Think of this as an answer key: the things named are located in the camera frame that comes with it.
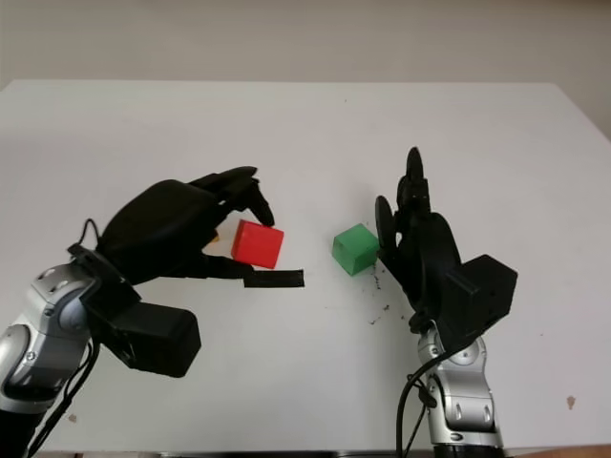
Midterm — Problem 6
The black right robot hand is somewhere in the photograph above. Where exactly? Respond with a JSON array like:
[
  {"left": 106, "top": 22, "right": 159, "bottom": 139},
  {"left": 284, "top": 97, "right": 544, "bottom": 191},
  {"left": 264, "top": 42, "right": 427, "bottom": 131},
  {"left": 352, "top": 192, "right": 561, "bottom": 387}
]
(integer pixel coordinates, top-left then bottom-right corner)
[{"left": 374, "top": 146, "right": 464, "bottom": 333}]

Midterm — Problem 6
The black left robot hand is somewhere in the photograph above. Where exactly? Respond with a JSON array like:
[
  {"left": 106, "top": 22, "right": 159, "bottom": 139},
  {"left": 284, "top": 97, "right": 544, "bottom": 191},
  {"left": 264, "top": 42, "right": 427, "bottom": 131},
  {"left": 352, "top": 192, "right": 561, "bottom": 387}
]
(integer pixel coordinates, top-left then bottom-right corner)
[{"left": 97, "top": 165, "right": 276, "bottom": 287}]

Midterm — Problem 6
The green wooden cube block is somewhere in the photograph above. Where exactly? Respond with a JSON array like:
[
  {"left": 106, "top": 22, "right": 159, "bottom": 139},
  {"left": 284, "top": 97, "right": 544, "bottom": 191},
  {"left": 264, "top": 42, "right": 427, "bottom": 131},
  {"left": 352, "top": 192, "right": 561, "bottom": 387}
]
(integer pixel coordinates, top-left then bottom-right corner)
[{"left": 332, "top": 222, "right": 382, "bottom": 277}]

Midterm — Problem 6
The red wooden cube block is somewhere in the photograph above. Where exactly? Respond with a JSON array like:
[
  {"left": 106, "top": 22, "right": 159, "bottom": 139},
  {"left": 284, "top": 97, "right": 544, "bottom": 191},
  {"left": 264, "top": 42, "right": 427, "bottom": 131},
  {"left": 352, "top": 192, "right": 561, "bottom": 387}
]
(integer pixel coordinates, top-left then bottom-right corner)
[{"left": 230, "top": 219, "right": 285, "bottom": 272}]

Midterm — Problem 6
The black tape strip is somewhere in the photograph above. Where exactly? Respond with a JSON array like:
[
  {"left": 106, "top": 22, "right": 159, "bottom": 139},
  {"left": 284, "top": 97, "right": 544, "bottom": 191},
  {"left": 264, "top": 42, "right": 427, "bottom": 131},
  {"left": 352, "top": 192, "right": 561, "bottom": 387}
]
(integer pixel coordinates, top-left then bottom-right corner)
[{"left": 243, "top": 268, "right": 306, "bottom": 289}]

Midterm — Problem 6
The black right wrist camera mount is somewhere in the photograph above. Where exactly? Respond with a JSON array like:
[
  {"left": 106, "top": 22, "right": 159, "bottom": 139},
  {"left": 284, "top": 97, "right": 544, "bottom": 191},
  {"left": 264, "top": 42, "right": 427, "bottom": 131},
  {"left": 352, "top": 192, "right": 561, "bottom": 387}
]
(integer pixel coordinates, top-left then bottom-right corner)
[{"left": 441, "top": 254, "right": 519, "bottom": 359}]

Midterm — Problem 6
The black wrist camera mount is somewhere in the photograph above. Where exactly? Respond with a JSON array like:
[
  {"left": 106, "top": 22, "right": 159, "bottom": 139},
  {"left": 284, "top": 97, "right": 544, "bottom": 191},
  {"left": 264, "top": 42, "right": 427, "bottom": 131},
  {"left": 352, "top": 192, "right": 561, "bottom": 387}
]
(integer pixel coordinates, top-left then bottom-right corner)
[
  {"left": 66, "top": 243, "right": 201, "bottom": 379},
  {"left": 441, "top": 254, "right": 519, "bottom": 359}
]

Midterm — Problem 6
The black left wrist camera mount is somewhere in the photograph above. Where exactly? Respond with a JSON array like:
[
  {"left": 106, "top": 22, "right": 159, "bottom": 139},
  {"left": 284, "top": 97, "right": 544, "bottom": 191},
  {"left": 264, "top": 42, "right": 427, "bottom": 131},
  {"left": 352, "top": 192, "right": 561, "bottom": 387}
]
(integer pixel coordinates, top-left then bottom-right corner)
[{"left": 66, "top": 243, "right": 201, "bottom": 379}]

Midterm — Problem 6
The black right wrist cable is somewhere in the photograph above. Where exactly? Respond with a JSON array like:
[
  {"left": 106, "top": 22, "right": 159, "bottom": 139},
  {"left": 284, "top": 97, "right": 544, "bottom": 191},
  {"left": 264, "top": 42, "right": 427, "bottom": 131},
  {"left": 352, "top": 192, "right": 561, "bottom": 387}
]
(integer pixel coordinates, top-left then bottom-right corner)
[{"left": 395, "top": 355, "right": 450, "bottom": 458}]

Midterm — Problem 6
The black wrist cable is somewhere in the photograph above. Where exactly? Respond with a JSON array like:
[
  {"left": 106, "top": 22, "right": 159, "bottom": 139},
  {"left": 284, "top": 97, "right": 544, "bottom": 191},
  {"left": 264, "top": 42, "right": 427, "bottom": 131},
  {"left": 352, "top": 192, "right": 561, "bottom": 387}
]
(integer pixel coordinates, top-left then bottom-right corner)
[
  {"left": 395, "top": 355, "right": 450, "bottom": 458},
  {"left": 26, "top": 218, "right": 104, "bottom": 458}
]

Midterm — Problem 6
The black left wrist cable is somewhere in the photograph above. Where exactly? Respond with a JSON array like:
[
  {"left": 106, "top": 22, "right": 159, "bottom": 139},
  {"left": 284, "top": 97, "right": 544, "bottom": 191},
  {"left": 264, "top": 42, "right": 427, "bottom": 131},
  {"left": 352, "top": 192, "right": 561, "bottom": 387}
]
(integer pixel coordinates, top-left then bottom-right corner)
[{"left": 26, "top": 218, "right": 104, "bottom": 458}]

